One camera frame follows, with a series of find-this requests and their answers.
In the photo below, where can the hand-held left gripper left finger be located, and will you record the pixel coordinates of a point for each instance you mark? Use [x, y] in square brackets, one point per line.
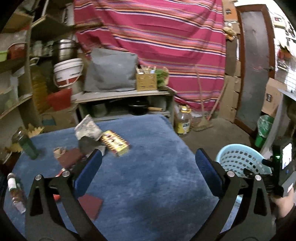
[89, 171]

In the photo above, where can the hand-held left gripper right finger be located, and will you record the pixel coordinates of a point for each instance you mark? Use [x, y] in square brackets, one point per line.
[208, 172]

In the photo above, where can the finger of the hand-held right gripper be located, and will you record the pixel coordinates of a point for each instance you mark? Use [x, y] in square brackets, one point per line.
[268, 163]
[248, 172]

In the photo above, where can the light blue plastic basket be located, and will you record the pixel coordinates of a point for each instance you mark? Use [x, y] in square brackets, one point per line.
[233, 160]

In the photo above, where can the dark red cloth piece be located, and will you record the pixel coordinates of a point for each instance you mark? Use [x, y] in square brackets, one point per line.
[70, 157]

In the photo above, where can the black foil pouch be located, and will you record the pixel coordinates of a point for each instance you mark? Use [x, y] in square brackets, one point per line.
[87, 144]

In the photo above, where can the dark red card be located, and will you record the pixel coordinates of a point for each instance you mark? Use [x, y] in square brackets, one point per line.
[91, 206]

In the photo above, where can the brown paper scrap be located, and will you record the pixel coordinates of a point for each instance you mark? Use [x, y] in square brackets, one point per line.
[59, 151]

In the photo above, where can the grey plastic bag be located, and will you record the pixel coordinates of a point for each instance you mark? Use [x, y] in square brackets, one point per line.
[87, 128]

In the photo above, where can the person's right forearm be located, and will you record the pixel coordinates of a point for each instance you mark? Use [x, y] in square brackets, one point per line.
[288, 223]

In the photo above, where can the person's right hand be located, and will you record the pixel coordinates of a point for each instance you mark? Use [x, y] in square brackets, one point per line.
[284, 206]

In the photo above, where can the yellow patterned box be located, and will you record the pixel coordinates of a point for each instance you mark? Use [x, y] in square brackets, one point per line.
[114, 142]

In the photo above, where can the straw broom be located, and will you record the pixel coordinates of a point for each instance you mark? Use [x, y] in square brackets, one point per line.
[203, 125]

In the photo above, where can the yellow label oil bottle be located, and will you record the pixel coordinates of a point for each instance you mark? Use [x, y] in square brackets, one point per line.
[182, 125]

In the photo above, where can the blue fleece blanket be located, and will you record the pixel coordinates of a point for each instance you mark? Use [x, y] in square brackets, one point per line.
[150, 185]

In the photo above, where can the plain cardboard box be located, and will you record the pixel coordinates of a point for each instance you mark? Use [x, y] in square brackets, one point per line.
[67, 115]

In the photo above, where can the grey metal pot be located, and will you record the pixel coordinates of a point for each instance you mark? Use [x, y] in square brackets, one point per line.
[99, 110]

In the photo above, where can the printed brown cardboard box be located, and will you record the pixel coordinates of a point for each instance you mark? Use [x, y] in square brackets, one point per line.
[272, 97]

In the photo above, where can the green glass bottle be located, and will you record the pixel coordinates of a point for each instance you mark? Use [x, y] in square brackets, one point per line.
[27, 146]

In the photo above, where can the yellow egg tray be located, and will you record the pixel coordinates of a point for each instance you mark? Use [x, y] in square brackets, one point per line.
[34, 132]

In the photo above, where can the white label spice jar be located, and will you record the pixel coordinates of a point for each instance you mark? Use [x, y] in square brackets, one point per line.
[16, 197]

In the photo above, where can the red woven basket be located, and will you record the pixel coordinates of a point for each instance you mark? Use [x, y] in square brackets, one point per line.
[59, 99]

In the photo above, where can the black pan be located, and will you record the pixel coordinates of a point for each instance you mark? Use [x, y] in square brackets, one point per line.
[138, 109]

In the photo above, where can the low wooden cabinet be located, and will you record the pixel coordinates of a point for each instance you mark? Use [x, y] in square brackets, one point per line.
[120, 93]

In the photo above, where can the wooden framed door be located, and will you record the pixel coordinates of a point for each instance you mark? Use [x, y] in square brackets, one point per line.
[254, 69]

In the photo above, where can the large yellow oil jug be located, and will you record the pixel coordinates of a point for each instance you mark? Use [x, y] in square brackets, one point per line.
[39, 88]

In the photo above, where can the white plastic bucket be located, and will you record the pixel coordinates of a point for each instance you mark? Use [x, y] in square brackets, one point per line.
[68, 69]

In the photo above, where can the grey fabric bag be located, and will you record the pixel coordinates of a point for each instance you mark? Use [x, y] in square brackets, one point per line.
[111, 69]

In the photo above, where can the wooden utensil holder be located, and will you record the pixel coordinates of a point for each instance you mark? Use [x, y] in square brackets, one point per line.
[145, 81]

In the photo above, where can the green leafy vegetable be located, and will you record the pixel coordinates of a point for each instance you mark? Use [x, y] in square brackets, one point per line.
[161, 76]

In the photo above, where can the large steel pot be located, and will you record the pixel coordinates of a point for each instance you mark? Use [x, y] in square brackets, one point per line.
[64, 51]

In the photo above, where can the light wooden shelf unit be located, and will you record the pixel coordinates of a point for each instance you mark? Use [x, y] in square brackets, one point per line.
[13, 66]

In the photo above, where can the white plastic jar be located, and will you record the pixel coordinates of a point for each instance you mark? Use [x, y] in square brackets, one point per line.
[37, 48]

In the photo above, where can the yellow cloth bundle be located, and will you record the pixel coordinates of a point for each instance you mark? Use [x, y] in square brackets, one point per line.
[230, 32]

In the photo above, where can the small red plastic basket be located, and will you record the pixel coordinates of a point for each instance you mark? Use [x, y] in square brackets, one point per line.
[16, 52]

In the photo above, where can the green plastic tray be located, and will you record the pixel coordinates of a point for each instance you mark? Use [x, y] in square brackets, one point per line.
[3, 57]

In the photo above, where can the dark wooden shelf unit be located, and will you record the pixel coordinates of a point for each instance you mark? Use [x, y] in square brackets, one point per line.
[50, 30]

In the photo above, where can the red striped cloth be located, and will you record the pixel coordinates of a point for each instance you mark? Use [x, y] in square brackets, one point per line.
[150, 34]

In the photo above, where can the stacked cardboard boxes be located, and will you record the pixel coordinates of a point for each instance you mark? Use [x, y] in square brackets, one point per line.
[230, 11]

